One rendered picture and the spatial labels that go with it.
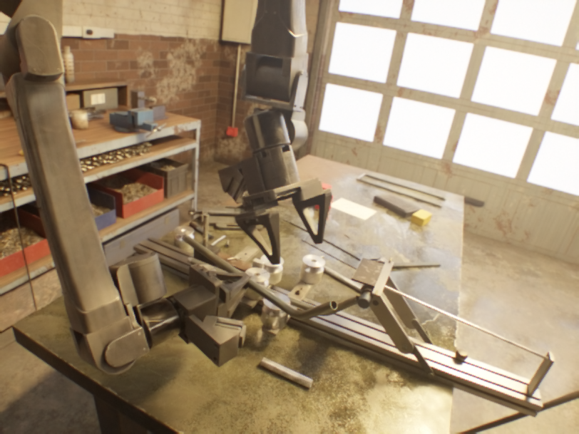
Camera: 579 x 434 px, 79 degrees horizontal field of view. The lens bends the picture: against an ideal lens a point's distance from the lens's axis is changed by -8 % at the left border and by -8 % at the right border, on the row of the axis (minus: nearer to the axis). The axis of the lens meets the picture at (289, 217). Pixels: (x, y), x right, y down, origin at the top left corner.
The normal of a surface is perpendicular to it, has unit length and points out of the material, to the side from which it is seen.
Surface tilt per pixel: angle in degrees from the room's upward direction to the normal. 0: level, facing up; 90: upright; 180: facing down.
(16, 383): 0
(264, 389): 0
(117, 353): 64
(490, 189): 90
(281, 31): 98
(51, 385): 0
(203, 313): 90
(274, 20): 98
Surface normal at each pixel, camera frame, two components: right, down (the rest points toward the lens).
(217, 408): 0.14, -0.89
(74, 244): 0.71, -0.05
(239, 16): -0.41, 0.34
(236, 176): -0.65, 0.24
